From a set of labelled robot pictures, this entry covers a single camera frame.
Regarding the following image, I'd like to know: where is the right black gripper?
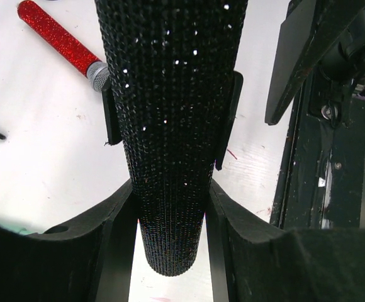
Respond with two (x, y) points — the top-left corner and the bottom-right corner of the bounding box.
(264, 0), (365, 125)

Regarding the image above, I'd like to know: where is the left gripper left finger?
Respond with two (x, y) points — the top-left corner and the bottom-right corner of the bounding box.
(0, 182), (137, 301)

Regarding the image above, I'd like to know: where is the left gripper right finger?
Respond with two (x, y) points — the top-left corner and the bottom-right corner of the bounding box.
(206, 182), (365, 301)

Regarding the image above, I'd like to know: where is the black microphone silver grille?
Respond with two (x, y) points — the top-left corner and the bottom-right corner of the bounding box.
(96, 1), (247, 276)

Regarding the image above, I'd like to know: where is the red microphone grey grille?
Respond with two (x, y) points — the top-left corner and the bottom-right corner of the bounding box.
(17, 1), (110, 92)

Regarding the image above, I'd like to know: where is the short black round-base stand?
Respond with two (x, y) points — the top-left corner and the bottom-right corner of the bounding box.
(101, 71), (244, 171)

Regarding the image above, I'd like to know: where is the black mounting base plate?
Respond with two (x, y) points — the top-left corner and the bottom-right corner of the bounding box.
(270, 70), (365, 230)

